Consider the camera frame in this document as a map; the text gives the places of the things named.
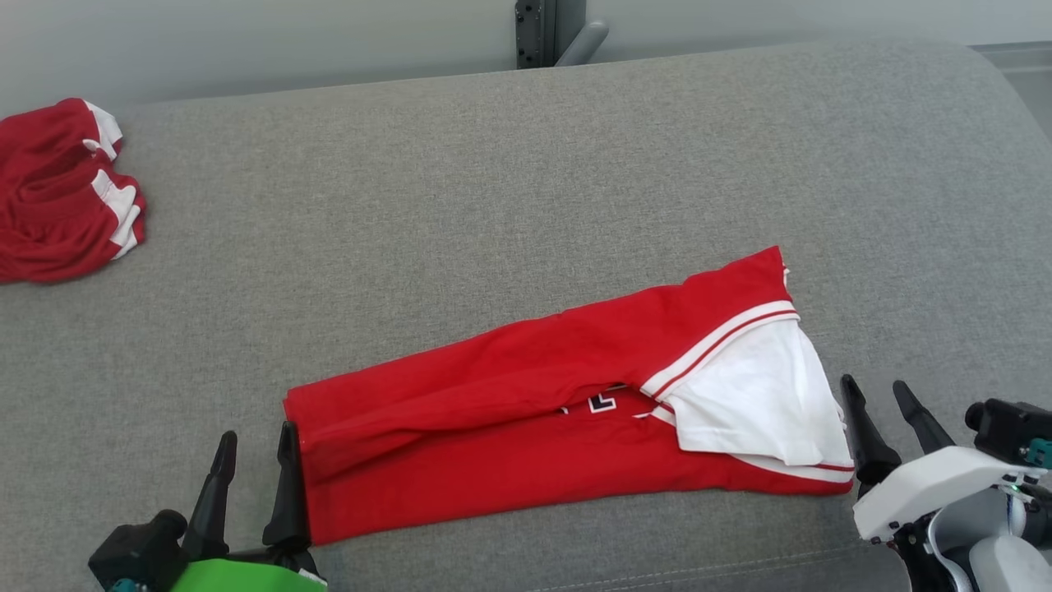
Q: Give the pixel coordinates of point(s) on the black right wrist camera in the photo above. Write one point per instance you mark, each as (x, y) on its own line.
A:
(1011, 427)

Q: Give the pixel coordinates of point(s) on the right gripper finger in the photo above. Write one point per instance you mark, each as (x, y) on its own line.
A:
(925, 423)
(869, 452)

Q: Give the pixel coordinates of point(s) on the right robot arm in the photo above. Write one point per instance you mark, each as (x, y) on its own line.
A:
(986, 551)

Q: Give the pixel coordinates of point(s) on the red shorts white side stripes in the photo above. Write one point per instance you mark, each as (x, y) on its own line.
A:
(57, 214)

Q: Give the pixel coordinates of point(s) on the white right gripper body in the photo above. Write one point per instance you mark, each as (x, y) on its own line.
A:
(929, 485)

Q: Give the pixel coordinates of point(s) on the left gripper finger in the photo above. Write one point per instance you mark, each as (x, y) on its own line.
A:
(214, 501)
(289, 501)

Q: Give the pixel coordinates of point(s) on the grey metal partition post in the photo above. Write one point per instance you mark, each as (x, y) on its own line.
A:
(551, 29)

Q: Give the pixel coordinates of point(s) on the red white basketball jersey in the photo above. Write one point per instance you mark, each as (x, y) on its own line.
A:
(493, 427)

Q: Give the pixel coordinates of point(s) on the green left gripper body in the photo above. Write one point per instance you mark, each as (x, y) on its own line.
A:
(246, 575)

